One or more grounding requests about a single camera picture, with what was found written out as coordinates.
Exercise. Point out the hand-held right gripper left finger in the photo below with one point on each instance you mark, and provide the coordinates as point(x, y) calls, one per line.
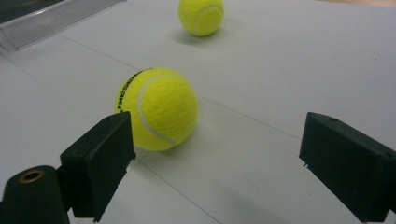
point(96, 165)

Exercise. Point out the yellow tennis ball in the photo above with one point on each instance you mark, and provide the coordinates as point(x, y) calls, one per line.
point(202, 15)
point(165, 112)

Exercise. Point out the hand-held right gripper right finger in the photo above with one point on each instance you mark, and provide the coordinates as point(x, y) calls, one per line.
point(351, 171)

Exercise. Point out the clear plastic container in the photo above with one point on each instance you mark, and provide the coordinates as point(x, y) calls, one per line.
point(43, 23)

